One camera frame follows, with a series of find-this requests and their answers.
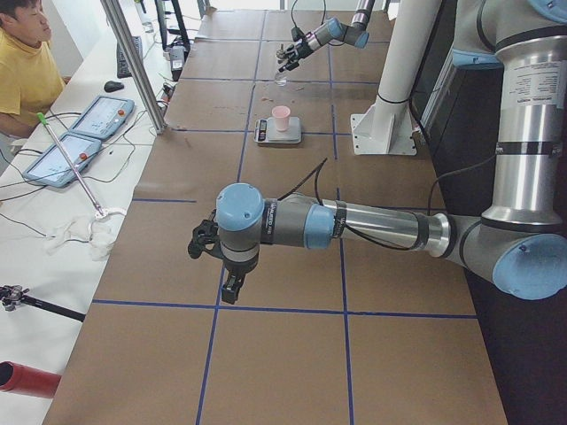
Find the person in yellow shirt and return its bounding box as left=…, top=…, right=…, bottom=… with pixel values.
left=1, top=1, right=68, bottom=138

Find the red cylinder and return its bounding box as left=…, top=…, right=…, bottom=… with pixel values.
left=1, top=361, right=61, bottom=398

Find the white camera pole with base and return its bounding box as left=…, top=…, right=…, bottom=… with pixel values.
left=351, top=0, right=441, bottom=155

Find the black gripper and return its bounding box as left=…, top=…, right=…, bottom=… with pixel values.
left=278, top=37, right=315, bottom=73
left=221, top=256, right=258, bottom=305

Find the far blue teach pendant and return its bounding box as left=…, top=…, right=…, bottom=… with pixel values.
left=69, top=95, right=135, bottom=141

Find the pink green grabber stick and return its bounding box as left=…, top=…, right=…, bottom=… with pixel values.
left=37, top=112, right=127, bottom=220

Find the aluminium frame post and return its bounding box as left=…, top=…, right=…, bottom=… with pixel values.
left=101, top=0, right=167, bottom=135

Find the black keyboard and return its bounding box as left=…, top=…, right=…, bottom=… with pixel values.
left=115, top=35, right=144, bottom=79

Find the grey digital kitchen scale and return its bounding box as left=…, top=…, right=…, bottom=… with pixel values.
left=254, top=117, right=301, bottom=144

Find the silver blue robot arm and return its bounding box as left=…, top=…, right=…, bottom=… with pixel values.
left=206, top=1, right=566, bottom=304
left=276, top=0, right=375, bottom=73

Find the black computer mouse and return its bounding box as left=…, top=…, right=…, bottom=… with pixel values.
left=104, top=81, right=125, bottom=93

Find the clear glass sauce bottle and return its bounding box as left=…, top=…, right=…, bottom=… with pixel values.
left=274, top=43, right=287, bottom=87

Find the blue teach pendant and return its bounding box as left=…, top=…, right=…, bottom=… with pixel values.
left=22, top=132, right=102, bottom=188
left=69, top=95, right=135, bottom=141

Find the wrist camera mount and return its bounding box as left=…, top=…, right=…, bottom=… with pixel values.
left=187, top=209, right=223, bottom=259
left=291, top=26, right=305, bottom=43

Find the white crumpled cloth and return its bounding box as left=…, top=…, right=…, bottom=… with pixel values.
left=45, top=215, right=116, bottom=261

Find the near blue teach pendant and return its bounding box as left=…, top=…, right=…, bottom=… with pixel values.
left=22, top=132, right=102, bottom=188

